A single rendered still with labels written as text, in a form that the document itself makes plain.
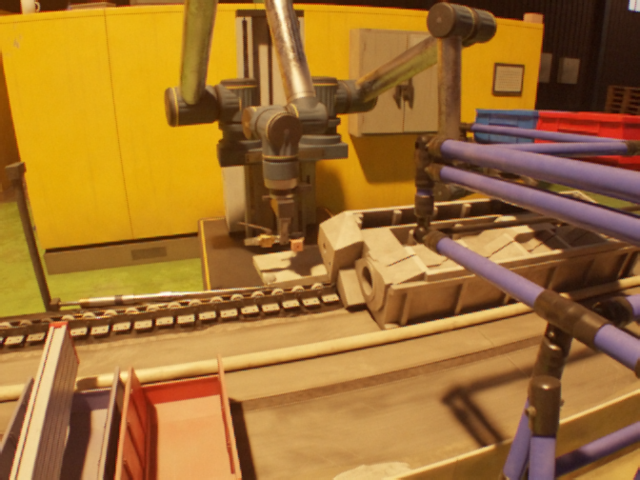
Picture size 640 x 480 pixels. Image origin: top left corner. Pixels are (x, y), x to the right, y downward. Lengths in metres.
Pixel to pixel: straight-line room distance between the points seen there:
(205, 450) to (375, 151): 2.98
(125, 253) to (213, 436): 2.70
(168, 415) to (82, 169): 2.57
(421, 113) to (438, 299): 2.37
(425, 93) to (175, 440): 2.99
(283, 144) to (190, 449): 0.82
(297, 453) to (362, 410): 0.18
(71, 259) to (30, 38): 1.58
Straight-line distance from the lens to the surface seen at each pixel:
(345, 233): 1.33
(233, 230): 2.96
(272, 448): 0.95
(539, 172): 0.51
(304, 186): 1.35
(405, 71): 2.36
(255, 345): 1.22
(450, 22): 1.93
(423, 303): 1.25
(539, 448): 0.54
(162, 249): 3.52
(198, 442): 0.98
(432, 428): 1.01
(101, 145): 3.34
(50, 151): 3.43
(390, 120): 3.37
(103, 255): 3.59
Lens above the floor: 1.46
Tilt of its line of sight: 23 degrees down
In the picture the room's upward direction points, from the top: straight up
